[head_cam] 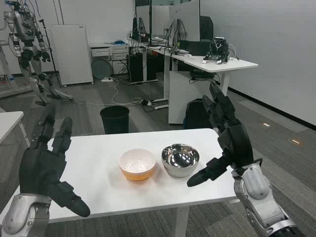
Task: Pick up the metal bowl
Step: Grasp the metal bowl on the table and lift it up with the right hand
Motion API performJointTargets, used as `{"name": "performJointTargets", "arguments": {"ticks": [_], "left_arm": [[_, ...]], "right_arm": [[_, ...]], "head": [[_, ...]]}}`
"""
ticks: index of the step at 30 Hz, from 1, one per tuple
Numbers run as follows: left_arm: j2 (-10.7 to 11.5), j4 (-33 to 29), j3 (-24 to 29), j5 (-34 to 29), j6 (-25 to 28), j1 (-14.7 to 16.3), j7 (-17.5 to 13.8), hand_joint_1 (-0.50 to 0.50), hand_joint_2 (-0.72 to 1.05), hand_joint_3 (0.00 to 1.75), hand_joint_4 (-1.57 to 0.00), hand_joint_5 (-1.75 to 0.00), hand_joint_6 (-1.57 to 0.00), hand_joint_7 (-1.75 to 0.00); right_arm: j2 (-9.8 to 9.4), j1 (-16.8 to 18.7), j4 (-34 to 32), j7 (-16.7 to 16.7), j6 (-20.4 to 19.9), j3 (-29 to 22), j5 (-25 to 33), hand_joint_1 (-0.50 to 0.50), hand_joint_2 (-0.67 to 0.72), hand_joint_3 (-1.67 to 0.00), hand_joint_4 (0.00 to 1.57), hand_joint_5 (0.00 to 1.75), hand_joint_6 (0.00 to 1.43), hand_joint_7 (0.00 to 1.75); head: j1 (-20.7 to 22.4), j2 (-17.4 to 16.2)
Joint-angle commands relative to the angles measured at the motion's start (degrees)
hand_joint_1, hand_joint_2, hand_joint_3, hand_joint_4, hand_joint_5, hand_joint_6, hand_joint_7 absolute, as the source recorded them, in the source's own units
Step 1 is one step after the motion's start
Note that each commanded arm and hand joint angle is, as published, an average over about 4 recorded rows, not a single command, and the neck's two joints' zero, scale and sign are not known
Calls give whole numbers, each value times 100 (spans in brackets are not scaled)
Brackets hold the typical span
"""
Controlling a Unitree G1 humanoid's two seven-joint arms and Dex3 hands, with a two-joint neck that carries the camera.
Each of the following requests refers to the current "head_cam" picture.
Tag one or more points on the black trash bin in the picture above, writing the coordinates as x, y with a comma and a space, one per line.
114, 121

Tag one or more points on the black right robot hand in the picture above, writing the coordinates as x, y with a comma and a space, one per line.
237, 145

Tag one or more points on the black under-desk device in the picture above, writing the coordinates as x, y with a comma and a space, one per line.
201, 74

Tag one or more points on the black computer tower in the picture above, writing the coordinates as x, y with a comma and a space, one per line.
135, 67

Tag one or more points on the white drawer cabinet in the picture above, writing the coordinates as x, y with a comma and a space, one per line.
101, 51

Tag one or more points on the black office chair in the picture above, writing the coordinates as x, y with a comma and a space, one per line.
207, 27

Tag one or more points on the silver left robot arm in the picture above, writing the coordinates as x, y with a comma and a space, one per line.
22, 214

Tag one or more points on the white L-shaped desk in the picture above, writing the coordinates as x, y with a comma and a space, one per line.
222, 64

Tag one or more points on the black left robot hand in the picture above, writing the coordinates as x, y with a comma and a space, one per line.
39, 168

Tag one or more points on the orange bowl white inside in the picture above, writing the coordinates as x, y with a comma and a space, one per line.
137, 163

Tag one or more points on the shiny metal bowl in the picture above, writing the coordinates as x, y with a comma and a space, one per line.
180, 160

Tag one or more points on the hanging silver humanoid robot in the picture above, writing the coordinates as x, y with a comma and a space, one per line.
24, 32

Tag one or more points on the white table leg frame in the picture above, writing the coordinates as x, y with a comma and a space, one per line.
182, 222

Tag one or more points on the white wheeled cabinet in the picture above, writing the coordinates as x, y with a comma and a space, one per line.
71, 54

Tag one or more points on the white side table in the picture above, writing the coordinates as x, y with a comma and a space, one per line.
10, 123

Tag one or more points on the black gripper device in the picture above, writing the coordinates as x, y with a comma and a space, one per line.
218, 50

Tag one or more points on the black backpack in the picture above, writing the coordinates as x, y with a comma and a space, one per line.
195, 116

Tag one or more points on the black light stand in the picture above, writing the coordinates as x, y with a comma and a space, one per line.
50, 51

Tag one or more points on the white gantry frame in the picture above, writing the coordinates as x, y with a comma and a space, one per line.
3, 61

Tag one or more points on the black and white power strip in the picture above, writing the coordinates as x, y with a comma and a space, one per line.
148, 102

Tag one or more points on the black box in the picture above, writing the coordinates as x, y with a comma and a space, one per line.
195, 48

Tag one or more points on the round grey tray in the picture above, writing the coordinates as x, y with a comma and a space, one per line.
100, 69

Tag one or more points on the blue item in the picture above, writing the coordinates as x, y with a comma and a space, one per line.
120, 42

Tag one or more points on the monitor with white back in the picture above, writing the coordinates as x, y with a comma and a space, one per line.
187, 22

